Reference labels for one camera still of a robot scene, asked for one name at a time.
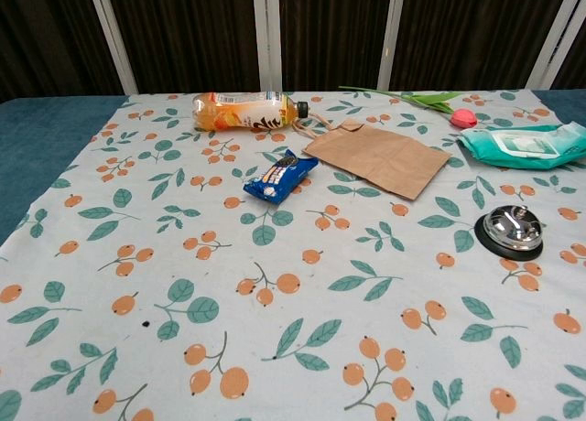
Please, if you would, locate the teal wet wipes pack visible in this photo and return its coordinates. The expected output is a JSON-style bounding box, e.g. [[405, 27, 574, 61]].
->
[[454, 123, 586, 170]]

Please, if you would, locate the white frame post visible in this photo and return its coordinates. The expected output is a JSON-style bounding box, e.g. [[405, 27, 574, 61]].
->
[[375, 0, 411, 92], [86, 0, 139, 95], [251, 0, 282, 94], [524, 0, 586, 91]]

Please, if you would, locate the orange drink plastic bottle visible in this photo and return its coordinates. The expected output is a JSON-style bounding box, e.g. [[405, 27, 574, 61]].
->
[[191, 91, 311, 134]]

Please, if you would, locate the silver call bell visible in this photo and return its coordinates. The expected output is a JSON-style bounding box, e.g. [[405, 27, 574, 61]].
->
[[473, 205, 544, 259]]

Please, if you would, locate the fruit and leaf print tablecloth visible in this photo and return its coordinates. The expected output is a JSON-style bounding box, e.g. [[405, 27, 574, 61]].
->
[[0, 89, 586, 421]]

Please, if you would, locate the pink artificial tulip flower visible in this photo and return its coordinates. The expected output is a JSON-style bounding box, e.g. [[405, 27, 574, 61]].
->
[[338, 85, 479, 130]]

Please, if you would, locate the blue cookie snack packet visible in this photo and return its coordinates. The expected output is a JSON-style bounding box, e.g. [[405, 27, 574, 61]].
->
[[242, 148, 320, 206]]

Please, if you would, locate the brown paper bag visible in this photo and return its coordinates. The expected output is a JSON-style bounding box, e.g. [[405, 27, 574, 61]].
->
[[291, 112, 452, 202]]

